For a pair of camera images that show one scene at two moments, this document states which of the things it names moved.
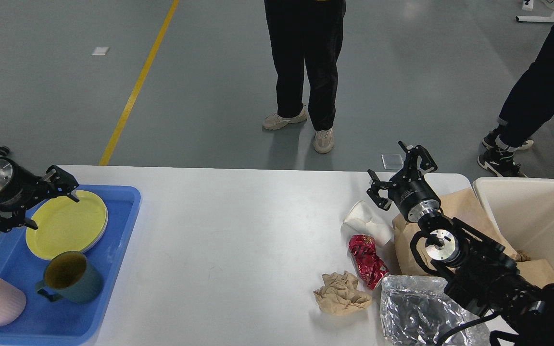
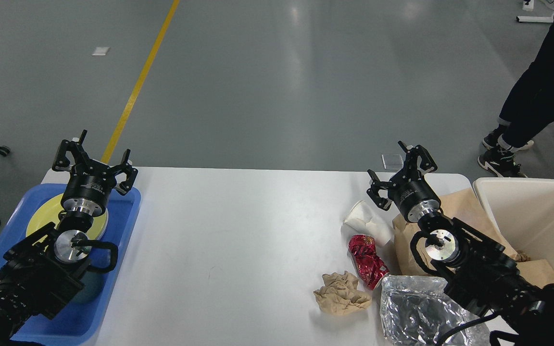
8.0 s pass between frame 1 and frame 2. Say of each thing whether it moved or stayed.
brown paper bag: stayed
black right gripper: stayed
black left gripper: moved
